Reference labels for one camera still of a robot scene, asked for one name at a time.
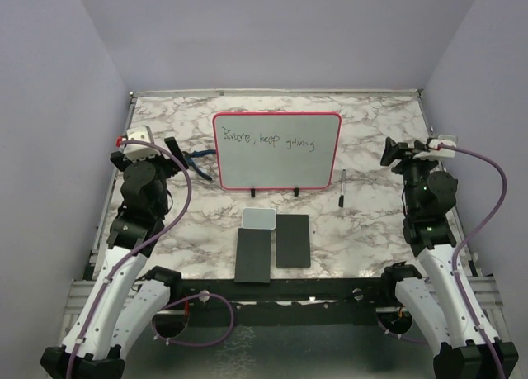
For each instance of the white grey eraser block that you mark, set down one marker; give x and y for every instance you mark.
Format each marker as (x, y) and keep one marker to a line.
(254, 218)

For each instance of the black foam pad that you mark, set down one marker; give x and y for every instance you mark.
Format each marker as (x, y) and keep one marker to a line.
(253, 256)
(292, 241)

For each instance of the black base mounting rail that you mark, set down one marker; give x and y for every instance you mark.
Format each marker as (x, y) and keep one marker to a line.
(283, 302)

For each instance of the pink framed whiteboard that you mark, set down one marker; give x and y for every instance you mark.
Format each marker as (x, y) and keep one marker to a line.
(276, 150)

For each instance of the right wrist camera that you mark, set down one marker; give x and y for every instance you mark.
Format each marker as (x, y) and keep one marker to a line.
(435, 148)

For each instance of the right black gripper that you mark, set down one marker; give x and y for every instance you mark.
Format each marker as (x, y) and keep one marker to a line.
(393, 151)

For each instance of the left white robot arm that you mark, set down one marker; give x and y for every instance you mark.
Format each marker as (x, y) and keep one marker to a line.
(106, 328)

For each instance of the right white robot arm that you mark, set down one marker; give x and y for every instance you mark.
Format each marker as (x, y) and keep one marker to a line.
(438, 295)

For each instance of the left black foam pad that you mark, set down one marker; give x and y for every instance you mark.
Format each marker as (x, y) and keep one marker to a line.
(253, 256)

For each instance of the white whiteboard marker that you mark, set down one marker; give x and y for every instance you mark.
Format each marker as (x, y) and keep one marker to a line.
(342, 188)

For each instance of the aluminium table frame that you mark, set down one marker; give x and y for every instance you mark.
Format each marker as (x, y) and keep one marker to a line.
(290, 204)

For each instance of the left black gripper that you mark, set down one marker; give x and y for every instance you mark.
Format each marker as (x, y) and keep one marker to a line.
(171, 168)

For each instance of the right black foam pad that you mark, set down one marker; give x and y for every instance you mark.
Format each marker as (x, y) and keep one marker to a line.
(292, 241)

